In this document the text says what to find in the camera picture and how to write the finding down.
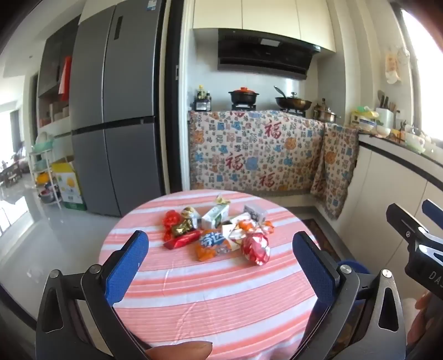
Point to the cream upper cabinets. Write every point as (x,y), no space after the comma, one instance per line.
(263,17)

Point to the red hanging bag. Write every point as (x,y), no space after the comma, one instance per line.
(65,78)

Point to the clear cartoon plastic box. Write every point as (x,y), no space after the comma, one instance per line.
(254,212)

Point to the small printed blanket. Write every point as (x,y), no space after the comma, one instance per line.
(334,166)

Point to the black pot with orange lid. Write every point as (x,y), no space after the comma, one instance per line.
(243,96)

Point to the orange crumpled wrapper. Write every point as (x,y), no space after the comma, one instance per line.
(247,225)

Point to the green plastic basin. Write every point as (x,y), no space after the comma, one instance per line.
(43,143)

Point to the green and white carton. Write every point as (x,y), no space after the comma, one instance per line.
(214,216)

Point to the metal wok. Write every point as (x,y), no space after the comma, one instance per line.
(294,102)

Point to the long red foil packet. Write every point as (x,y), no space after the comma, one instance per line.
(181,241)

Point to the blue plastic basket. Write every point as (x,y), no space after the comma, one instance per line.
(358,266)

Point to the stack of food containers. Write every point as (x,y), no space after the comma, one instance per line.
(363,117)

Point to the brown and white wrapper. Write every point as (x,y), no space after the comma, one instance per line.
(189,212)

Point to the large printed blanket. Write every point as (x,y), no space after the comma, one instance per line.
(242,152)

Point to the dark sauce bottle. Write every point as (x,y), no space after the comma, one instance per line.
(200,92)

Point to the red foil round wrapper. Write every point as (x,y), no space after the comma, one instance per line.
(256,247)

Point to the white knife holder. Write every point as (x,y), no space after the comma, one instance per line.
(385,118)

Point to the yellow cardboard box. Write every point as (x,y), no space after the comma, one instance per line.
(69,187)

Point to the black door frame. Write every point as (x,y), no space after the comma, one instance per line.
(173,104)

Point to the yellow crumpled wrapper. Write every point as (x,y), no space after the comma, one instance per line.
(221,200)

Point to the orange and blue snack packet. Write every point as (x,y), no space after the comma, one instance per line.
(211,244)

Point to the white printed wrapper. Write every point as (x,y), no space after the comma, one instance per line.
(229,226)

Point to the dark patterned floor mat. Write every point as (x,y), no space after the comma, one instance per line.
(320,235)

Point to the red crinkled wrapper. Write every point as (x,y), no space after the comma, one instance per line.
(172,218)

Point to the person's right hand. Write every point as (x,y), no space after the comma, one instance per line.
(424,311)

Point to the pink striped tablecloth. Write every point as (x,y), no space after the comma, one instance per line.
(207,294)

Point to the white bowl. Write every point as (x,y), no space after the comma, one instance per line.
(383,130)
(414,142)

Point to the hanging printed cloth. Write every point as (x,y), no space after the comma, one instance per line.
(392,67)

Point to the grey refrigerator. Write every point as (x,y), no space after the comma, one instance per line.
(114,104)

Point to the black condiment holder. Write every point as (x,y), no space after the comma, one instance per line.
(201,105)

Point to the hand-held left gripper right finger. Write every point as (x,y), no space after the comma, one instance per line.
(313,266)

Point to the white kitchen base cabinet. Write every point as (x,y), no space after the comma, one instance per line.
(380,180)

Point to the gold and black wrapper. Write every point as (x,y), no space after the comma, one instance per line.
(181,228)

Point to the dark wooden table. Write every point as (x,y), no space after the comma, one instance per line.
(10,173)

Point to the steel pot with lid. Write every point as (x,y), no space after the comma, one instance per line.
(327,116)

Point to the dark wall shelf unit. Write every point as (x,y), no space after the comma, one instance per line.
(52,69)

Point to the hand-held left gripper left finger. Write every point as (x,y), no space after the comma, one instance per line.
(126,266)

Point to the black gas stove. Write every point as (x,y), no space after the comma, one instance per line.
(242,106)

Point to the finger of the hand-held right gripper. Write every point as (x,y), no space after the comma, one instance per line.
(401,218)
(432,209)

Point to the white storage rack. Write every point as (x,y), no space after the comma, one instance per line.
(46,173)

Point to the window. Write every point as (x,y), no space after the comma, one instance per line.
(424,76)

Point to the black range hood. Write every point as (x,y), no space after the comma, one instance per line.
(263,55)

